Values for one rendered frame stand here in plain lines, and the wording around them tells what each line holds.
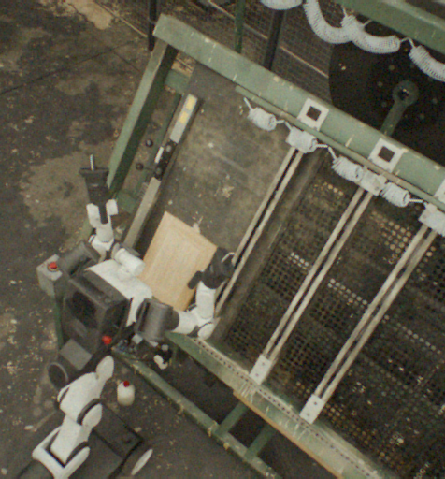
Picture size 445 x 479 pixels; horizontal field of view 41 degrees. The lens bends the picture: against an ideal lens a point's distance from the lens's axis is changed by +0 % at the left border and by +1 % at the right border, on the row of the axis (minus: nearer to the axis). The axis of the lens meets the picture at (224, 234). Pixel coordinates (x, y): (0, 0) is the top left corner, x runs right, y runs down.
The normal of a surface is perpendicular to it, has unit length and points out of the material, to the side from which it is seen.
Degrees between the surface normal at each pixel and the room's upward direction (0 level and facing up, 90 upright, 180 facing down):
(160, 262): 60
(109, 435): 0
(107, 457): 0
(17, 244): 0
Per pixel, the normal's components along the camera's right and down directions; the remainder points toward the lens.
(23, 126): 0.13, -0.64
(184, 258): -0.46, 0.15
